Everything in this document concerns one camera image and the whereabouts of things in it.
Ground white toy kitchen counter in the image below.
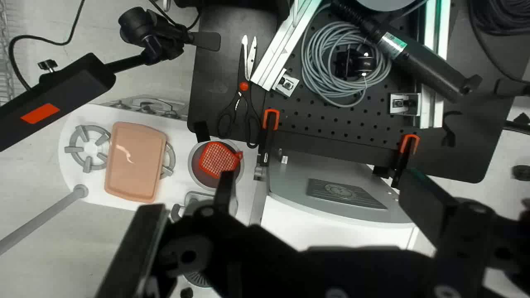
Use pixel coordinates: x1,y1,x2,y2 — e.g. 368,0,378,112
56,102,263,222

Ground metal bracket plate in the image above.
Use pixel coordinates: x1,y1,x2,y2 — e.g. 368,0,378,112
388,91,424,117
273,69,302,99

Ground black camera mount head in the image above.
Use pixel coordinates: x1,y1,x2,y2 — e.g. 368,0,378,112
116,5,222,66

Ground thin grey floor wires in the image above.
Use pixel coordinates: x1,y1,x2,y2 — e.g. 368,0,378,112
104,94,189,121

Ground thin black cable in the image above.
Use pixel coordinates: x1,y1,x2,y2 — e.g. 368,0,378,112
7,0,88,92

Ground aluminium extrusion bar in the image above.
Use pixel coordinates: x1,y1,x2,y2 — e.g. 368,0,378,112
250,0,325,92
416,0,454,131

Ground black clamp orange handle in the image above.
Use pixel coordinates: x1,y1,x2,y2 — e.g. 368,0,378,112
383,132,422,187
259,107,283,170

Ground black scissors orange pivot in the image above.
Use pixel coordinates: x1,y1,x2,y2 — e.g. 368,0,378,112
214,33,262,149

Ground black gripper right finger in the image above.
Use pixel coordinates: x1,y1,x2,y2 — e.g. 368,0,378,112
396,169,462,246

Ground grey coiled cable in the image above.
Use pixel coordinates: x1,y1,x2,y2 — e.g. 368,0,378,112
298,20,394,109

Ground black pegboard table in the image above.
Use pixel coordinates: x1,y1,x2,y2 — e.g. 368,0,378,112
186,0,519,185

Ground pink plastic tray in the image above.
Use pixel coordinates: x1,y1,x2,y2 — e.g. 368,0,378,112
103,121,171,203

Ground white toy kitchen cabinet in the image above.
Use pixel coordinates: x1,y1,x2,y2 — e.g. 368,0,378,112
254,145,444,253

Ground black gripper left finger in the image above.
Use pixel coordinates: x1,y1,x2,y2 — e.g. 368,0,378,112
96,203,171,298

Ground small black block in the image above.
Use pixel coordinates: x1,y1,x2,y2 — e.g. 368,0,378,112
192,121,212,142

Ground black cylinder teal band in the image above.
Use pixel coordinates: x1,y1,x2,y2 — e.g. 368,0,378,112
330,0,482,106

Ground dark cable bundle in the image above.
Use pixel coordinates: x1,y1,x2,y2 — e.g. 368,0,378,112
469,0,530,36

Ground grey toy stove burner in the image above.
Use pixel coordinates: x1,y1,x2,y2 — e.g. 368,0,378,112
63,124,113,174
157,139,179,179

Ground black bar with orange tape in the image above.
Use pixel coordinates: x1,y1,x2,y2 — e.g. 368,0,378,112
0,51,119,154

